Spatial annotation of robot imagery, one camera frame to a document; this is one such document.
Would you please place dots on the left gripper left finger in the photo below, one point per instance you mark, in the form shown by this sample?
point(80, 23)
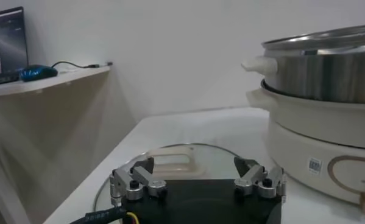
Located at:
point(139, 176)

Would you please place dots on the cream electric cooker pot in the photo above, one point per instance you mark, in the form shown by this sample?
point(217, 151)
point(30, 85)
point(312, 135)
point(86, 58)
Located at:
point(307, 128)

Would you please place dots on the blue computer mouse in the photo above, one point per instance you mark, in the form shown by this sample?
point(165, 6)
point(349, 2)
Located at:
point(37, 73)

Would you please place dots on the round glass pot lid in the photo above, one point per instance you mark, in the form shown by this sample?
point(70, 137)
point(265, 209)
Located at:
point(212, 158)

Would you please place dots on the stainless steel steamer basket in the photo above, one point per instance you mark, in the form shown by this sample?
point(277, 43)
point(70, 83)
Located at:
point(322, 76)

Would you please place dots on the laptop screen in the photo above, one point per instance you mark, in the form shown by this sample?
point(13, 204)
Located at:
point(5, 45)

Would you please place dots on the small black white adapter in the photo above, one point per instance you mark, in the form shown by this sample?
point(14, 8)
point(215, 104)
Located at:
point(109, 63)

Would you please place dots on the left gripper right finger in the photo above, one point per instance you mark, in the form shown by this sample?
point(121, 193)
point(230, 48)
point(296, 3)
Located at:
point(255, 176)

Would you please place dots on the white side desk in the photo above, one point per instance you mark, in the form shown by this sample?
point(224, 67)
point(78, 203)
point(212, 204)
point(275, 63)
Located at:
point(48, 82)

